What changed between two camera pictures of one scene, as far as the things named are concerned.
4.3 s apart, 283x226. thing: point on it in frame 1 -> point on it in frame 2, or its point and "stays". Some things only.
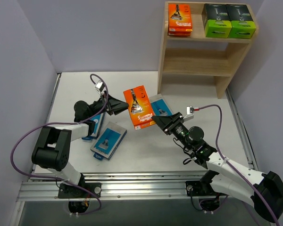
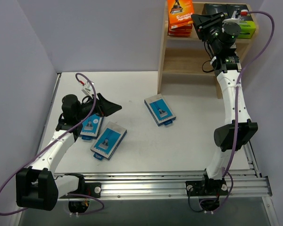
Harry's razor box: (159, 106) stays
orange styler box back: (139, 107) -> (179, 14)
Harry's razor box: (98, 120) stays
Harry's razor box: (107, 141) stays
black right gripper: (172, 124) -> (208, 26)
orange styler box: (185, 31) stays
